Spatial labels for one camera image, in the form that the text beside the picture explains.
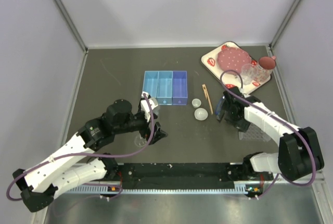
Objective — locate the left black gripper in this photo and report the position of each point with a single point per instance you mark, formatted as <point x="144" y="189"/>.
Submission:
<point x="146" y="131"/>

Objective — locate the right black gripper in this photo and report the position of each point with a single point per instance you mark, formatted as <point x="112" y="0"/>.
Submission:
<point x="242" y="125"/>

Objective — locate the clear acrylic test tube rack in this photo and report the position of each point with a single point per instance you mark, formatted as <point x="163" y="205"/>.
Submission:
<point x="254" y="134"/>

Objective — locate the clear glass dish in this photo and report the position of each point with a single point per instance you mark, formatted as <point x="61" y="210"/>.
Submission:
<point x="140" y="141"/>

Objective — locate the light blue drawer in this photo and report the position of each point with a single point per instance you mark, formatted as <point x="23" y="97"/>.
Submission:
<point x="165" y="86"/>
<point x="150" y="83"/>

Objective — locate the purple drawer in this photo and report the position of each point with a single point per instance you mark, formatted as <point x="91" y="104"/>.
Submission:
<point x="180" y="88"/>

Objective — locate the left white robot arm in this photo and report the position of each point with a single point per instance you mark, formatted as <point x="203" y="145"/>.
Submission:
<point x="77" y="162"/>

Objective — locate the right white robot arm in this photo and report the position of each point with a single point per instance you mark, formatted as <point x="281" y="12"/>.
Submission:
<point x="299" y="153"/>

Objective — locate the wooden tongs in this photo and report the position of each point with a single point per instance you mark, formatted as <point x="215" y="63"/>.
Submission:
<point x="205" y="90"/>

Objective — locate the white evaporating dish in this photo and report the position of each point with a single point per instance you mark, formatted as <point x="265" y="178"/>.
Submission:
<point x="201" y="114"/>

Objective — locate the small white crucible cup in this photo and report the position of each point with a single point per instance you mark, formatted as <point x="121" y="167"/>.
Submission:
<point x="196" y="103"/>

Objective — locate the clear drinking glass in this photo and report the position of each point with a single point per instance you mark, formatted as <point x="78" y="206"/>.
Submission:
<point x="248" y="73"/>

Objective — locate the pink dotted plate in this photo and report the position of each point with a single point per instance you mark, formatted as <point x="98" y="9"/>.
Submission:
<point x="232" y="58"/>

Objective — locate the pink strawberry mug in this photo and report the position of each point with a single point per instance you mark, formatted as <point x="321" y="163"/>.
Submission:
<point x="265" y="67"/>

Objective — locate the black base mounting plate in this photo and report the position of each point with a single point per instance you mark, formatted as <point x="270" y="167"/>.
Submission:
<point x="179" y="175"/>

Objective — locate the white slotted cable duct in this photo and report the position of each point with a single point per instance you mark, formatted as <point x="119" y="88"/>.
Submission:
<point x="113" y="189"/>

